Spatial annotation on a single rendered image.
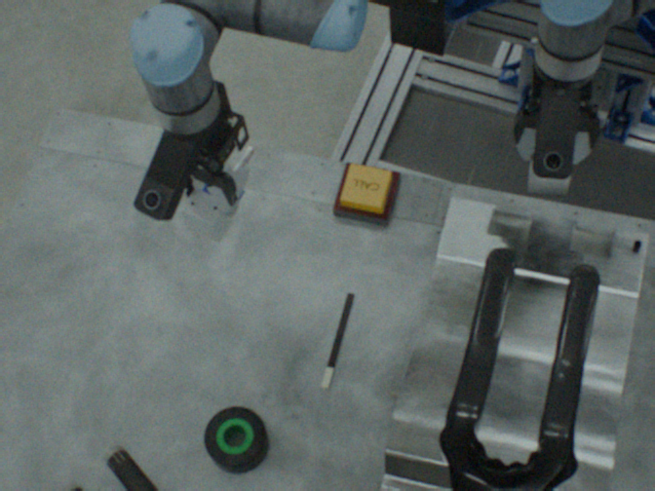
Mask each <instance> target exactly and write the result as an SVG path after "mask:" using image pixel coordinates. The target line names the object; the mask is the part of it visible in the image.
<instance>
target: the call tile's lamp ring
mask: <svg viewBox="0 0 655 491"><path fill-rule="evenodd" d="M351 164H353V163H348V162H347V163H346V167H345V170H344V173H343V176H342V179H341V183H340V186H339V190H338V193H337V196H336V200H335V203H334V207H333V209H335V210H340V211H345V212H351V213H355V214H360V215H365V216H370V217H375V218H380V219H385V220H387V219H388V215H389V211H390V208H391V204H392V201H393V198H394V194H395V190H396V187H397V183H398V179H399V176H400V172H399V171H393V170H391V172H392V175H394V179H393V182H392V186H391V190H390V193H389V197H388V201H387V204H386V208H385V211H384V214H379V213H374V212H369V211H364V210H359V209H354V208H346V207H341V206H340V205H339V204H340V198H341V195H342V191H343V188H344V185H345V181H346V178H347V174H348V171H349V168H350V165H351Z"/></svg>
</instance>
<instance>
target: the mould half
mask: <svg viewBox="0 0 655 491"><path fill-rule="evenodd" d="M495 206H496V205H493V204H488V203H483V202H477V201H472V200H467V199H462V198H457V197H451V200H450V204H449V208H448V212H447V216H446V220H445V224H444V227H443V234H442V238H441V242H440V246H439V250H438V254H437V259H436V263H435V267H434V271H433V275H432V278H431V283H430V287H429V291H428V295H427V299H426V303H425V307H424V311H423V316H422V320H421V323H420V327H419V331H418V334H417V338H416V342H415V345H414V349H413V352H412V355H411V358H410V361H409V364H408V368H407V371H406V374H405V378H404V381H403V384H402V387H401V390H400V393H399V397H398V400H397V404H396V407H395V411H394V414H393V418H392V422H391V426H390V430H389V434H388V438H387V442H386V446H385V451H384V460H385V473H384V478H383V483H382V488H381V491H453V490H452V488H451V483H450V476H449V470H448V465H447V460H446V458H445V456H444V455H443V453H442V451H441V449H440V445H439V438H440V433H441V431H442V429H443V427H444V425H445V415H446V411H447V409H448V407H449V405H450V402H451V399H452V396H453V393H454V390H455V386H456V383H457V379H458V376H459V372H460V368H461V365H462V361H463V358H464V354H465V351H466V347H467V343H468V339H469V334H470V330H471V326H472V321H473V317H474V313H475V309H476V305H477V300H478V296H479V291H480V286H481V282H482V274H483V269H484V264H485V260H486V257H488V255H489V254H490V253H491V252H492V251H493V250H494V249H496V248H500V247H502V248H506V249H508V250H510V251H511V252H512V253H513V254H514V256H515V258H516V263H517V266H516V271H515V274H514V279H513V284H512V288H511V293H510V298H509V302H508V307H507V311H506V316H505V320H504V324H503V329H502V334H501V338H500V343H499V347H498V352H497V357H496V361H495V365H494V369H493V373H492V377H491V381H490V385H489V389H488V393H487V397H486V401H485V405H484V409H483V414H482V421H481V424H480V428H479V434H478V439H479V441H480V442H482V443H483V445H484V448H485V451H486V455H487V456H488V457H489V458H499V459H501V460H502V461H503V462H504V463H505V464H506V465H509V464H511V463H512V462H514V461H520V462H522V463H524V464H526V463H527V461H528V458H529V455H530V453H531V452H533V451H536V449H537V443H538V437H539V428H540V423H541V419H542V415H543V411H544V406H545V401H546V396H547V391H548V386H549V381H550V375H551V370H552V365H553V360H554V355H555V350H556V345H557V340H558V335H559V326H560V320H561V315H562V310H563V305H564V300H565V295H566V291H567V287H568V282H569V277H570V274H571V273H572V271H573V270H574V268H576V267H577V266H579V265H584V264H585V265H590V266H593V267H594V268H596V269H597V271H598V273H599V276H600V278H599V279H600V286H599V291H598V297H597V306H596V311H595V317H594V323H593V328H592V333H591V339H590V344H589V350H588V354H587V359H586V364H585V370H584V375H583V381H582V387H581V393H580V398H579V404H578V410H577V417H576V424H575V448H574V451H575V454H576V457H577V460H578V464H579V466H578V470H577V472H576V473H575V474H574V475H573V476H572V477H571V478H569V479H568V480H567V481H565V482H564V483H562V484H560V485H559V486H558V487H557V488H556V489H555V490H554V491H609V486H610V480H611V475H612V469H613V463H614V456H615V449H616V441H617V434H618V425H619V416H620V407H621V399H622V392H623V385H624V379H625V372H626V366H627V361H628V355H629V349H630V344H631V339H632V333H633V327H634V321H635V316H636V305H637V299H638V295H639V289H640V284H641V278H642V272H643V266H644V260H645V254H646V249H647V243H648V237H649V235H648V234H644V233H639V232H634V231H629V230H624V229H619V228H614V229H613V232H615V237H614V242H613V248H612V252H611V258H606V257H601V256H596V255H591V254H587V253H582V252H577V251H572V250H569V248H570V243H571V238H572V233H573V228H574V224H577V220H573V219H568V218H563V217H557V216H552V215H548V214H543V213H538V212H531V214H530V215H531V216H532V220H531V224H530V229H529V233H528V238H527V242H523V241H518V240H513V239H508V238H503V237H498V236H493V235H488V234H486V233H487V229H488V224H489V220H490V216H491V213H492V209H493V208H495ZM635 241H641V242H642V246H641V248H640V251H639V252H638V253H635V252H633V245H634V242H635Z"/></svg>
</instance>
